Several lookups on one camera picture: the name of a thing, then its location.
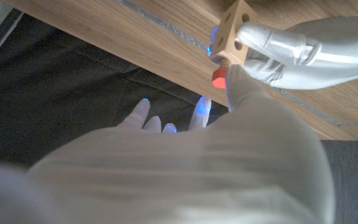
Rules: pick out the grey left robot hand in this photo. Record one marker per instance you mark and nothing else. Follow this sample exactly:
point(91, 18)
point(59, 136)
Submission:
point(306, 56)

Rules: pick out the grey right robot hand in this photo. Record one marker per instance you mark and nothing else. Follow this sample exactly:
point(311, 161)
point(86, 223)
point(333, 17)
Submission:
point(182, 174)

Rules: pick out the small wooden block with holes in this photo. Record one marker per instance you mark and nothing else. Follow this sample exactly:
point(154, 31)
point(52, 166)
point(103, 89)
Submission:
point(228, 34)

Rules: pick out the red headed wooden screw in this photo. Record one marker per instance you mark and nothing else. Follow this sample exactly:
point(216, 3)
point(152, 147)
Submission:
point(219, 77)

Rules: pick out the black backdrop curtain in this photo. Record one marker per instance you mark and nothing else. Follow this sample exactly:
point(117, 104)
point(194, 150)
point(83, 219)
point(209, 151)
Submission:
point(57, 102)

